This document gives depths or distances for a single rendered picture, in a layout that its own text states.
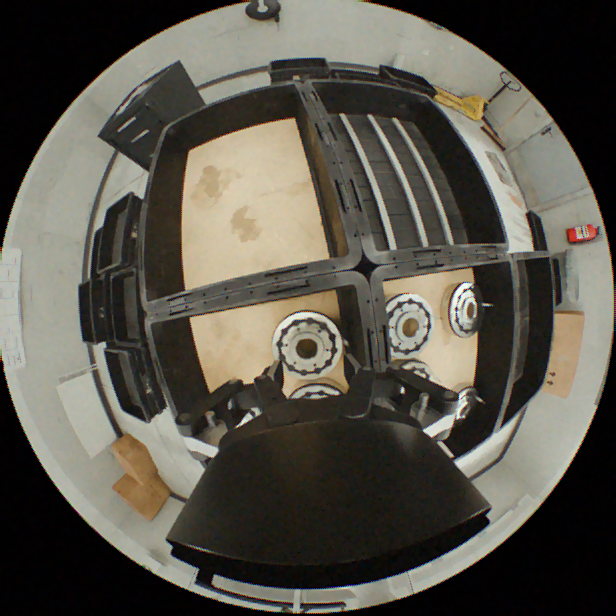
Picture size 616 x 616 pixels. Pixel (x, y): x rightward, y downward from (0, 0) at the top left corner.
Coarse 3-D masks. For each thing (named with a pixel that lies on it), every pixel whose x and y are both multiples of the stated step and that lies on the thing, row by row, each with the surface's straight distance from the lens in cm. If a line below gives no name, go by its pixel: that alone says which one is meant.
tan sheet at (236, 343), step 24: (216, 312) 33; (240, 312) 31; (264, 312) 30; (288, 312) 29; (336, 312) 29; (216, 336) 34; (240, 336) 32; (264, 336) 30; (216, 360) 35; (240, 360) 33; (264, 360) 32; (216, 384) 37; (288, 384) 33
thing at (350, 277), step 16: (336, 272) 19; (352, 272) 19; (256, 288) 20; (272, 288) 19; (288, 288) 20; (304, 288) 20; (320, 288) 19; (368, 288) 20; (192, 304) 23; (208, 304) 22; (224, 304) 21; (240, 304) 20; (368, 304) 20; (160, 320) 27; (368, 320) 20; (368, 336) 22; (368, 352) 21; (160, 368) 30; (176, 416) 33
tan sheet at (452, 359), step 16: (448, 272) 39; (464, 272) 42; (384, 288) 31; (400, 288) 32; (416, 288) 34; (432, 288) 36; (432, 304) 36; (432, 336) 37; (448, 336) 40; (432, 352) 38; (448, 352) 41; (464, 352) 44; (432, 368) 39; (448, 368) 42; (464, 368) 46; (448, 384) 44
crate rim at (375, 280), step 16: (464, 256) 28; (480, 256) 31; (496, 256) 35; (368, 272) 22; (384, 272) 20; (400, 272) 21; (416, 272) 22; (512, 272) 40; (512, 288) 40; (384, 304) 20; (512, 304) 40; (384, 320) 20; (512, 320) 41; (512, 336) 42; (384, 352) 21; (512, 352) 42; (384, 368) 22; (512, 368) 45; (384, 400) 24
